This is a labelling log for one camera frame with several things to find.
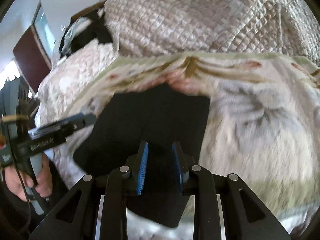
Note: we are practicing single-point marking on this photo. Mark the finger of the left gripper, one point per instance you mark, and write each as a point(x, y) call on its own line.
point(75, 122)

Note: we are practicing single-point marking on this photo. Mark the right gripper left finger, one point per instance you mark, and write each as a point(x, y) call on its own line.
point(93, 200)

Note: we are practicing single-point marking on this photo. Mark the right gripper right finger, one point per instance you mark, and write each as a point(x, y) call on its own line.
point(224, 204)

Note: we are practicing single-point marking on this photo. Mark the black pants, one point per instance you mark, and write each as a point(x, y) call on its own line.
point(159, 116)

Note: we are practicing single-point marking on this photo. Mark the person's left hand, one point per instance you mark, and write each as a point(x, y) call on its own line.
point(44, 180)

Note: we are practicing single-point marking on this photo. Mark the floral quilted bedspread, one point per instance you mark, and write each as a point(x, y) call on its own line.
point(65, 82)

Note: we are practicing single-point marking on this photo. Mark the dark wooden door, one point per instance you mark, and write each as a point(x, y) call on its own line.
point(34, 50)

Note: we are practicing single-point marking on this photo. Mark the dark clothes pile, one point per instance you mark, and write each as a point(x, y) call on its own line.
point(83, 30)

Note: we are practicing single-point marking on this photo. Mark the floral fleece blanket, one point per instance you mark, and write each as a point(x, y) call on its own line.
point(263, 121)

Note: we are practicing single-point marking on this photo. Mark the quilted satin comforter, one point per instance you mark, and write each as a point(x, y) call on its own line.
point(164, 27)

